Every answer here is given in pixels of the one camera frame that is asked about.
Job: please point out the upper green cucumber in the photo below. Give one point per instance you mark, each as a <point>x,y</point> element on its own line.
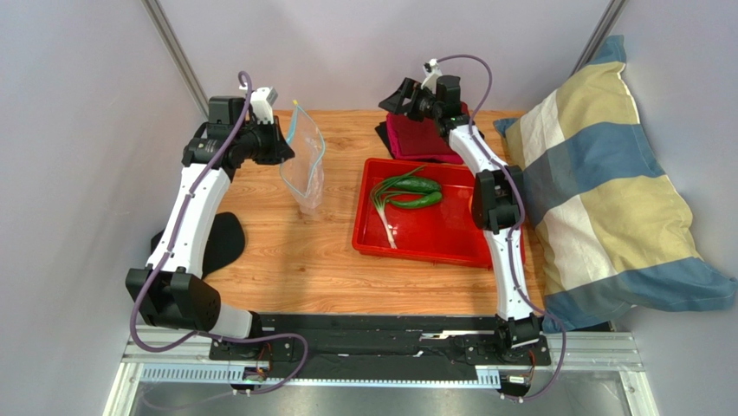
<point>417,184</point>

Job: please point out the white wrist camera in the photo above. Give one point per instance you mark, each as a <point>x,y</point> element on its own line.
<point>261,104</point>
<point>432,73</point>

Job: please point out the green onion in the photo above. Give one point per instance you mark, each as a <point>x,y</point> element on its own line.
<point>380,195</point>

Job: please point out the lower green pepper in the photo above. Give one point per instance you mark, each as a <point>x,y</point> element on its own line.
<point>423,201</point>

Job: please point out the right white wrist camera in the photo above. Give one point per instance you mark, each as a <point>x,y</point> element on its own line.
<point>432,73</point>

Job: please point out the black cap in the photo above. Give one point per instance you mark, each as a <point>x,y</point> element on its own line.
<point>225,244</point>

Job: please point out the dark red folded cloth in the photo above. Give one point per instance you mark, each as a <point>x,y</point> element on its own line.
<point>415,140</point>

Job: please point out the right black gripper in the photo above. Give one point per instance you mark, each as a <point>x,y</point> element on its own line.
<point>403,101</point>

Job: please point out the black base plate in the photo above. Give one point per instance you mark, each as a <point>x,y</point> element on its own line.
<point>382,347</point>

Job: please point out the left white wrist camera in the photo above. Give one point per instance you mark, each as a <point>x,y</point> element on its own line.
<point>261,104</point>

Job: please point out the clear zip top bag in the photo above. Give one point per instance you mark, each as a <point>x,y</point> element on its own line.
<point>304,174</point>

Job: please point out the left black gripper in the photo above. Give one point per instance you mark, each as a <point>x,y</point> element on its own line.
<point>279,151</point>

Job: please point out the red plastic tray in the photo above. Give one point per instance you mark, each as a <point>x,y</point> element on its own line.
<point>442,233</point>

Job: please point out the striped blue yellow pillow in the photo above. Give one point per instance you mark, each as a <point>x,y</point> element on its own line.
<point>615,232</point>

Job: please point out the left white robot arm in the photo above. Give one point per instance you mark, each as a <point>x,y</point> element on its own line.
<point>170,291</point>

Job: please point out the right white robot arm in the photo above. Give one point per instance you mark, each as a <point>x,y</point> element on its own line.
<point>496,205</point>

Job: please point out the aluminium rail frame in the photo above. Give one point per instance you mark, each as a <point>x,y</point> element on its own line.
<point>595,373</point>

